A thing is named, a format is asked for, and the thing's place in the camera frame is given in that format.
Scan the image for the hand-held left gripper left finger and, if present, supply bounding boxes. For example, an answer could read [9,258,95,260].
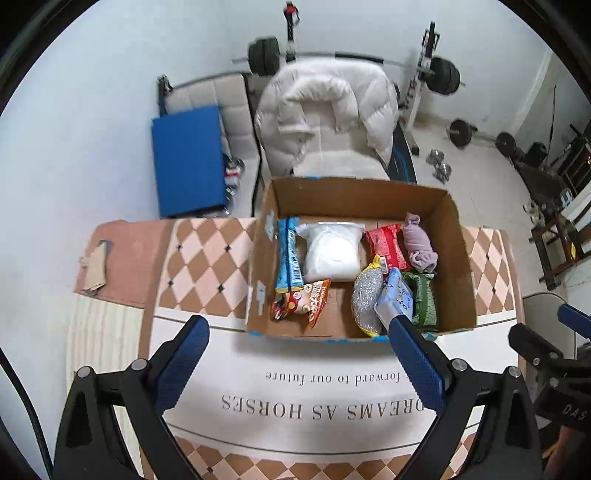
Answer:
[54,315,211,480]

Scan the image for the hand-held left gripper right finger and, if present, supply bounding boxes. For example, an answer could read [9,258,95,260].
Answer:
[389,318,543,480]

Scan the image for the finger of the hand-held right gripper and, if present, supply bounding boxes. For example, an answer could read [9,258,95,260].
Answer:
[557,304,591,335]
[508,323,571,372]

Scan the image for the green packet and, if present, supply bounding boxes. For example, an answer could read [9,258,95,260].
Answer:
[401,271,439,329]

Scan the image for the light blue tissue packet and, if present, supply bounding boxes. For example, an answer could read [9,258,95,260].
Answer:
[374,268,416,328]

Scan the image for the silver scrubber packet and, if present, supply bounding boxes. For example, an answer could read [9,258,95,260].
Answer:
[353,255,391,335]

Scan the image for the cardboard box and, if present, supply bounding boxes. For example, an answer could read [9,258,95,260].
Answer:
[246,176,477,343]

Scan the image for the purple socks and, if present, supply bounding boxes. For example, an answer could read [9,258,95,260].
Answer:
[403,212,438,273]

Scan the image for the red snack packet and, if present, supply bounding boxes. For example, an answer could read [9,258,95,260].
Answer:
[362,224,411,271]

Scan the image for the orange snack packet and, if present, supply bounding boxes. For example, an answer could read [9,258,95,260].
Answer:
[270,278,332,328]

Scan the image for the white powder bag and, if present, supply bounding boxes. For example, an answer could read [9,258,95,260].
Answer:
[295,222,366,282]

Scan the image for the long blue strip packet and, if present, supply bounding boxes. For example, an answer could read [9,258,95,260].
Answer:
[276,217,303,294]

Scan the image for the dark wooden chair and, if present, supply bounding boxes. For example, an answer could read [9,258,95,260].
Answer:
[529,194,591,291]

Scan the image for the checkered printed tablecloth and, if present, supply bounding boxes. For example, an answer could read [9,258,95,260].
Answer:
[74,217,527,480]

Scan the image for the flat cardboard piece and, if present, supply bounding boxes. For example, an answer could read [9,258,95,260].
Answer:
[76,240,114,294]

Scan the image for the black exercise machine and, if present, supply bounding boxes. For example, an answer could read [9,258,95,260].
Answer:
[512,122,591,199]

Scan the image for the blue folded mat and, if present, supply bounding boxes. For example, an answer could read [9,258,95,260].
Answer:
[151,105,229,219]

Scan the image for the white padded chair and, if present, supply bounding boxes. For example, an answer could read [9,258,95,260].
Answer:
[293,134,391,180]

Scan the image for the short barbell with black plates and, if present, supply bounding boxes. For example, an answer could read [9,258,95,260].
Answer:
[447,119,518,160]

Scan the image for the beige quilted cushion panel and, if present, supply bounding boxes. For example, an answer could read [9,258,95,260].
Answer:
[164,71,264,185]

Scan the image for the white puffer jacket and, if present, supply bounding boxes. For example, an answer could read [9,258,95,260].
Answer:
[254,62,400,178]

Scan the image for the long barbell with black plates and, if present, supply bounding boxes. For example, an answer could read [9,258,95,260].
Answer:
[232,38,465,95]

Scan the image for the white door frame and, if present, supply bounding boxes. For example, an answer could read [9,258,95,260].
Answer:
[517,46,557,137]

